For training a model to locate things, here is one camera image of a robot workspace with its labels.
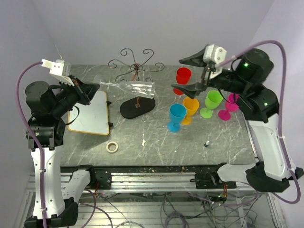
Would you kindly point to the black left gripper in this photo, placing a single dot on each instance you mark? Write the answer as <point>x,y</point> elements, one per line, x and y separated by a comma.
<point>85,92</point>

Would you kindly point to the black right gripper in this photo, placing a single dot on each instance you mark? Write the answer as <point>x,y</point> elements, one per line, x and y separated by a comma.
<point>192,90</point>

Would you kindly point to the orange plastic wine glass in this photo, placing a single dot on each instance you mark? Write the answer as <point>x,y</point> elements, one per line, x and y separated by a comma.
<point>191,106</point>

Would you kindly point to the blue plastic wine glass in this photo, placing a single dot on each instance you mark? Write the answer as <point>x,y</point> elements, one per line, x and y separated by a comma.
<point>177,114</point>

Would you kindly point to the clear wine glass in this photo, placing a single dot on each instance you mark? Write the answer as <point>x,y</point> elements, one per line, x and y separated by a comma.
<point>137,88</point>

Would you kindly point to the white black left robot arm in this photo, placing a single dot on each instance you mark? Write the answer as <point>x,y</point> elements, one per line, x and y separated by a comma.
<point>55,208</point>

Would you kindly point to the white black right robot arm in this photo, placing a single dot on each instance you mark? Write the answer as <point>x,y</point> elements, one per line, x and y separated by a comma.
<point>260,107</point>

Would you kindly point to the red plastic wine glass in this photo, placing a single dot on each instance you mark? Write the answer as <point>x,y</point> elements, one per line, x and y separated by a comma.
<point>183,75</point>

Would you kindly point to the green plastic wine glass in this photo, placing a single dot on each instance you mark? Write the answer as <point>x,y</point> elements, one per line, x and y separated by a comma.
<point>212,101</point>

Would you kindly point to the pink plastic wine glass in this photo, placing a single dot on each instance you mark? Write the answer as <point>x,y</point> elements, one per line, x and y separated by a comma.
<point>230,106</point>

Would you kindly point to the yellow-framed whiteboard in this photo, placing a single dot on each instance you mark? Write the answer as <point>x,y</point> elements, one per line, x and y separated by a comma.
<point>93,118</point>

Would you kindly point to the masking tape roll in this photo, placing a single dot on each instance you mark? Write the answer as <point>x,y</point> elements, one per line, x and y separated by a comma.
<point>112,147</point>

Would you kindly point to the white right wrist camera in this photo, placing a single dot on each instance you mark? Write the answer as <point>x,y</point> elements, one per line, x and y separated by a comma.
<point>213,55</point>

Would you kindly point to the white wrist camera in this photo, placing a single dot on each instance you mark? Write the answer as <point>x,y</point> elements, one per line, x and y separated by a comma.
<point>59,69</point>
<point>213,55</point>

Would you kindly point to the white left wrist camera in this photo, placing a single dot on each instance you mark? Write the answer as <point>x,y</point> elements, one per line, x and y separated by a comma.
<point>59,69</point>

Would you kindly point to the copper wire wine glass rack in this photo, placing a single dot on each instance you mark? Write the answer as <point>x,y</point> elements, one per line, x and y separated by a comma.
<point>136,106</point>

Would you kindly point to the aluminium mounting rail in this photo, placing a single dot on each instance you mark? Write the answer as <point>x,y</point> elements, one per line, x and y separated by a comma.
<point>156,178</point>

